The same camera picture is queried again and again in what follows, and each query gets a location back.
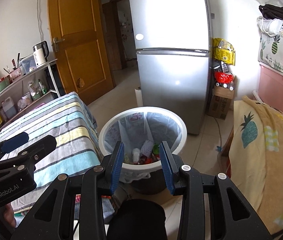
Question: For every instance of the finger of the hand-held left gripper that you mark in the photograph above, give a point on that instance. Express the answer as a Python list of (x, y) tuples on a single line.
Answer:
[(41, 147), (15, 141)]

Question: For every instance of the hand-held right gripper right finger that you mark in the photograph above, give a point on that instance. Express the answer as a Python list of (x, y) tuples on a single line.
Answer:
[(167, 167)]

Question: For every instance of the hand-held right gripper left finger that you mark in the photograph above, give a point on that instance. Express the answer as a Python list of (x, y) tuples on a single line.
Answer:
[(117, 167)]

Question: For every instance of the red wrapper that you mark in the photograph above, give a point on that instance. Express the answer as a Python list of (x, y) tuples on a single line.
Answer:
[(147, 160)]

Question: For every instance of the green packet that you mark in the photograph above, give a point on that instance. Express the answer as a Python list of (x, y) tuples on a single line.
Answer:
[(156, 148)]

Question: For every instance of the white plastic bag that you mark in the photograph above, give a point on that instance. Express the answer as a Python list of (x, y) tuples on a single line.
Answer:
[(136, 155)]

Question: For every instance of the white patterned packet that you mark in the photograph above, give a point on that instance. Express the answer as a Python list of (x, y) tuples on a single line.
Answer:
[(147, 147)]

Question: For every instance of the white bin with plastic liner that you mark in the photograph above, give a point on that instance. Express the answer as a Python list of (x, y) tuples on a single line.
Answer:
[(166, 130)]

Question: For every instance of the person's left hand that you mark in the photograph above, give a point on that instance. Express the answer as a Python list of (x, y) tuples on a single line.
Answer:
[(10, 215)]

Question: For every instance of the striped blanket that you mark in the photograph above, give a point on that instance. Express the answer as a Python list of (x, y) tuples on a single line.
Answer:
[(64, 130)]

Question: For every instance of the plastic jug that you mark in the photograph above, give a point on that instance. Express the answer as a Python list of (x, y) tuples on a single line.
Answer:
[(9, 110)]

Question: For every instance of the green basin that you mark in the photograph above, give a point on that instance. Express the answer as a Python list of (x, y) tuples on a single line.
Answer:
[(1, 86)]

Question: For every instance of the pink utensil basket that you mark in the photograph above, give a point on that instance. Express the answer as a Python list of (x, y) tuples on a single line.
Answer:
[(16, 74)]

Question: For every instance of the white paper towel roll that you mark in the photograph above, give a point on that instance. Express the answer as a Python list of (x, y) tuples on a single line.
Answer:
[(139, 97)]

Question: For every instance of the clear storage box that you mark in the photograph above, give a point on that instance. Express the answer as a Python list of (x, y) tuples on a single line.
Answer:
[(27, 65)]

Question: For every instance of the metal shelf rack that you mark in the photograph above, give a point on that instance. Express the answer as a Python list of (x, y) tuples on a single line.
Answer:
[(44, 66)]

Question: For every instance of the cardboard box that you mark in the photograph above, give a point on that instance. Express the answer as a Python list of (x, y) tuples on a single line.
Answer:
[(220, 105)]

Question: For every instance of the silver refrigerator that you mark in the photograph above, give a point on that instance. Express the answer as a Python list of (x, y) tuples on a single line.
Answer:
[(171, 80)]

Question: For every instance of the white electric kettle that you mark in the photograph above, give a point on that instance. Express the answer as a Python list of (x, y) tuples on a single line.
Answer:
[(39, 56)]

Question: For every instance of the yellow pineapple blanket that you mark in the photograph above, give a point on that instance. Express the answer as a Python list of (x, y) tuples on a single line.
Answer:
[(256, 167)]

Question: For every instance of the wooden door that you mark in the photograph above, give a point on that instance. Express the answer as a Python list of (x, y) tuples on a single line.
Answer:
[(81, 55)]

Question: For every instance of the red plastic bag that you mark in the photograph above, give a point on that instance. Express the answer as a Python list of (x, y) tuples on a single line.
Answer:
[(222, 77)]

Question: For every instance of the yellow hanging bag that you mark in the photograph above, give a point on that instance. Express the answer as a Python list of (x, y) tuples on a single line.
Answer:
[(223, 52)]

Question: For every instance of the pink cabinet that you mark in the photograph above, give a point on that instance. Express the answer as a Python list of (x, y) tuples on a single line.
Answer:
[(276, 87)]

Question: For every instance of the pineapple print cloth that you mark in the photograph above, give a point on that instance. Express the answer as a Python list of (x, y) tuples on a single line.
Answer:
[(281, 50)]

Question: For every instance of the white cloth bag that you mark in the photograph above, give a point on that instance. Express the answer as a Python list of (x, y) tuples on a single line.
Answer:
[(271, 26)]

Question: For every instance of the black garment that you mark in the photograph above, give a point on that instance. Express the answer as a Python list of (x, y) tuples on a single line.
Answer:
[(276, 11)]

